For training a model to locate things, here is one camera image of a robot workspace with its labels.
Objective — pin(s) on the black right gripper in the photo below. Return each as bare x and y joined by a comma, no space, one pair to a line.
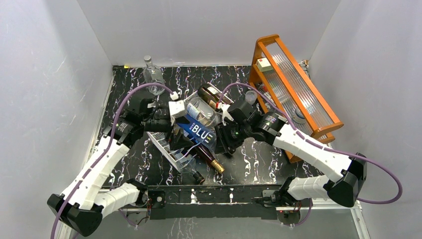
223,145

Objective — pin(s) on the small white box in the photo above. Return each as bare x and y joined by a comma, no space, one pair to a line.
263,65

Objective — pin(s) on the blue white tape roll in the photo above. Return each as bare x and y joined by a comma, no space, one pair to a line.
298,117

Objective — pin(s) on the clear round glass bottle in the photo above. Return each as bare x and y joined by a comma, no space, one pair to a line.
153,74

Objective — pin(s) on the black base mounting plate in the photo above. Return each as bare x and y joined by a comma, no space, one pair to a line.
209,201

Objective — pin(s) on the clear labelled wine bottle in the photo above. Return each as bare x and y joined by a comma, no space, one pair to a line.
202,112

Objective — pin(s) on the green wine bottle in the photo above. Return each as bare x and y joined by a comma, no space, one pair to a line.
210,94

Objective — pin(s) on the orange wooden shelf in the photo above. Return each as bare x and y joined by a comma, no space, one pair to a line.
290,87

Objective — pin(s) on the blue square glass bottle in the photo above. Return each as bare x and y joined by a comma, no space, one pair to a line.
198,131

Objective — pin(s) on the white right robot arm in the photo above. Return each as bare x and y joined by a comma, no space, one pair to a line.
343,176

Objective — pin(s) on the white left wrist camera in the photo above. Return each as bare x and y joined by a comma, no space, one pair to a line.
177,109

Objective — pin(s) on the small clear plastic cup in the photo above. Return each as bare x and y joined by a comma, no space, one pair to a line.
250,97

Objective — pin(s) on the clear bottom glass bottle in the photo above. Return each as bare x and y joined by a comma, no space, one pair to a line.
189,168

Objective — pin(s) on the coloured marker pen pack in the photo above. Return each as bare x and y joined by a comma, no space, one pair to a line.
263,89

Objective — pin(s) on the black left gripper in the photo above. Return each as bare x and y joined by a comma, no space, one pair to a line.
179,141

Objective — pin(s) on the dark gold-capped wine bottle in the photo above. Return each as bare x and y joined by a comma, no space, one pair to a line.
205,155

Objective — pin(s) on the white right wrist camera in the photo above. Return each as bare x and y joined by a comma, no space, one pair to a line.
226,117

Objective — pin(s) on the aluminium frame rail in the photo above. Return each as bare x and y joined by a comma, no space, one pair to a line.
287,215

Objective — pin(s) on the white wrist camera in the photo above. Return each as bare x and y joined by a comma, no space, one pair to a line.
226,117
177,109

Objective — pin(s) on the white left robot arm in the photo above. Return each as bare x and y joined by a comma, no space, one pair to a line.
82,206

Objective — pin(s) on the white wire wine rack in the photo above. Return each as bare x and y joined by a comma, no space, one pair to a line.
176,158

